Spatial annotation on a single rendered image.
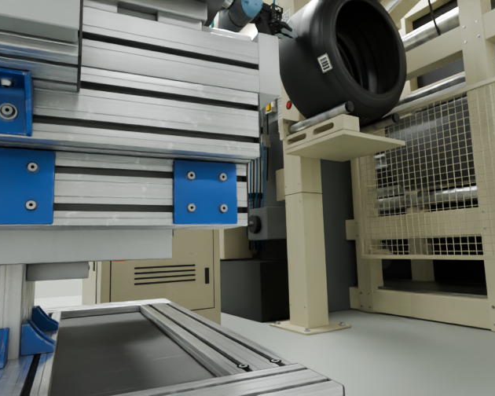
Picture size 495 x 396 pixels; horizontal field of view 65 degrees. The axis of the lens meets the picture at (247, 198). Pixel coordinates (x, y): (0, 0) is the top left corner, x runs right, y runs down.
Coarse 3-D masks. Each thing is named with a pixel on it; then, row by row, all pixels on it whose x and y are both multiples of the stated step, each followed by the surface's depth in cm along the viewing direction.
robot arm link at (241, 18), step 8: (232, 0) 122; (240, 0) 122; (248, 0) 121; (256, 0) 123; (232, 8) 124; (240, 8) 124; (248, 8) 122; (256, 8) 123; (232, 16) 128; (240, 16) 126; (248, 16) 126; (240, 24) 130
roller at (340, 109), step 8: (344, 104) 149; (352, 104) 150; (328, 112) 156; (336, 112) 153; (344, 112) 151; (304, 120) 169; (312, 120) 164; (320, 120) 161; (296, 128) 173; (304, 128) 170
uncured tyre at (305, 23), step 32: (320, 0) 153; (352, 0) 159; (320, 32) 148; (352, 32) 190; (384, 32) 181; (288, 64) 160; (352, 64) 196; (384, 64) 187; (288, 96) 168; (320, 96) 156; (352, 96) 153; (384, 96) 162
